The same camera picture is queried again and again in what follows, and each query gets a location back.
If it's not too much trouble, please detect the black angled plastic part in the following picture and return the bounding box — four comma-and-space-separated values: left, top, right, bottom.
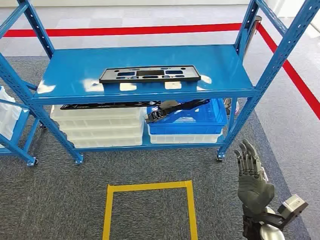
144, 98, 211, 125

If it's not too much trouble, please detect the blue plastic bin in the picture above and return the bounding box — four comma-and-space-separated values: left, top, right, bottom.
146, 98, 229, 136

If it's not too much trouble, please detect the long black trim part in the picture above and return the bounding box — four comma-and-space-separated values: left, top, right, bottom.
60, 100, 162, 111

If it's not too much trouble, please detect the blue metal shelf rack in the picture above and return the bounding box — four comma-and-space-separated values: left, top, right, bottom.
0, 0, 320, 166
0, 81, 41, 167

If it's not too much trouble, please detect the red barrier belt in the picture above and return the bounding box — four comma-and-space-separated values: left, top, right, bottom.
3, 22, 243, 38
257, 23, 320, 121

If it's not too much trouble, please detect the black plastic panel part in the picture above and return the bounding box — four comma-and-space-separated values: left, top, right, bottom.
99, 65, 202, 84

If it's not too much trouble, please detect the white plastic bin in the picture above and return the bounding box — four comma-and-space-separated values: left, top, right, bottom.
57, 117, 146, 131
50, 105, 148, 122
148, 130, 223, 145
70, 135, 143, 149
0, 85, 23, 142
62, 126, 145, 140

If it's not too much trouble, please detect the yellow floor tape square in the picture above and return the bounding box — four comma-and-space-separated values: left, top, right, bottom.
102, 180, 199, 240

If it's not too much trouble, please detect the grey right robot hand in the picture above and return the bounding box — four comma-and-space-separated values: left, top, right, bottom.
234, 139, 275, 220

